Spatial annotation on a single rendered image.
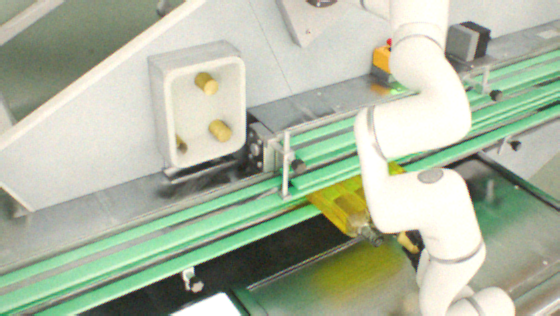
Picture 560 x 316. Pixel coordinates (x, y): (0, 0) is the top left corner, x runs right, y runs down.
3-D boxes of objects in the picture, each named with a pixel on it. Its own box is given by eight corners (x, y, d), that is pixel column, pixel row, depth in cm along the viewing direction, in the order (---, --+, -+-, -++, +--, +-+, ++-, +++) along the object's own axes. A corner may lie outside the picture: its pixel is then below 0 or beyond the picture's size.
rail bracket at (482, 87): (453, 82, 152) (492, 103, 143) (458, 56, 148) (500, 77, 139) (463, 78, 154) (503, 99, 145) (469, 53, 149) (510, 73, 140)
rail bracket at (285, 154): (261, 181, 129) (292, 212, 120) (262, 117, 119) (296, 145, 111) (273, 177, 130) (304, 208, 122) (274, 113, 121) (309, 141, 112)
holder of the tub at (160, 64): (159, 169, 128) (174, 187, 123) (146, 56, 113) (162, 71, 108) (227, 148, 136) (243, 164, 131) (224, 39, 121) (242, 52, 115)
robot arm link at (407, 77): (367, 47, 92) (357, 98, 81) (453, 22, 86) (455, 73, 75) (394, 114, 99) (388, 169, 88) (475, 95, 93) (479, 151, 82)
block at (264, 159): (245, 159, 133) (261, 175, 128) (245, 124, 127) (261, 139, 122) (259, 155, 134) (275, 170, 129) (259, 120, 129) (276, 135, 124)
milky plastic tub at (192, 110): (157, 151, 125) (173, 172, 119) (146, 57, 112) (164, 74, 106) (227, 130, 133) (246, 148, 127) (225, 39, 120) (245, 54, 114)
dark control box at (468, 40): (443, 51, 163) (466, 62, 158) (449, 24, 159) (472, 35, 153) (463, 45, 167) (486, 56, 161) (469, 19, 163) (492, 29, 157)
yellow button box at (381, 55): (369, 72, 151) (388, 83, 146) (372, 45, 146) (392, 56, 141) (389, 66, 154) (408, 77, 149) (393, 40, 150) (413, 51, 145)
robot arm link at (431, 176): (479, 188, 95) (393, 203, 102) (446, 77, 86) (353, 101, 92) (482, 256, 82) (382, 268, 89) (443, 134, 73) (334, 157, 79)
